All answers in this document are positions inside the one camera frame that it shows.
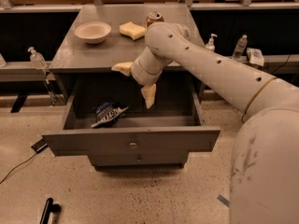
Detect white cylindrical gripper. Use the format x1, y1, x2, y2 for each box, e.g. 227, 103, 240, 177
111, 48, 172, 109

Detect blue chip bag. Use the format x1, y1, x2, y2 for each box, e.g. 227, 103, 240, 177
92, 102, 128, 129

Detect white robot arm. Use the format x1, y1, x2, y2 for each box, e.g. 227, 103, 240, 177
113, 22, 299, 224

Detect open grey top drawer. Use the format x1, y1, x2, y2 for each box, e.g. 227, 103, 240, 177
44, 91, 221, 157

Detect lower grey drawer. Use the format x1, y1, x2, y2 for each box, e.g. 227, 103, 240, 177
89, 154, 188, 167

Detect grey cabinet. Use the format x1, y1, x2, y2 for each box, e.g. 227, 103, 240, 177
49, 3, 215, 173

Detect yellow sponge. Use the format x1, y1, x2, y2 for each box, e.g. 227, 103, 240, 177
120, 21, 146, 40

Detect orange soda can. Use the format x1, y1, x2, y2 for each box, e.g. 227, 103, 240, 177
146, 11, 164, 28

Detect white bowl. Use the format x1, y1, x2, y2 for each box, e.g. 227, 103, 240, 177
75, 21, 111, 44

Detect right sanitizer pump bottle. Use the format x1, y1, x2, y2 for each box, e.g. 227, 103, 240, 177
206, 34, 217, 52

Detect sanitizer pump bottle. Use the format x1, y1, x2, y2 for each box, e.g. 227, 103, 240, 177
206, 34, 217, 52
28, 47, 48, 69

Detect left sanitizer pump bottle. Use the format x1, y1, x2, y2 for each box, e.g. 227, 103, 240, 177
28, 47, 48, 69

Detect clear water bottle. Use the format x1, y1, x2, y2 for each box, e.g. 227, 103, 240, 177
232, 35, 248, 61

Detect black box on floor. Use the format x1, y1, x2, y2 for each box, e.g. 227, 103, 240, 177
31, 139, 48, 153

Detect crumpled paper packet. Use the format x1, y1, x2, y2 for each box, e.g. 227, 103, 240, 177
247, 48, 264, 66

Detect black floor cable left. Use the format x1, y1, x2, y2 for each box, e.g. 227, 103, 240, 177
0, 152, 39, 185

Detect black handle object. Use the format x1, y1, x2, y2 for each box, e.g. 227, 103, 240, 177
39, 198, 61, 224

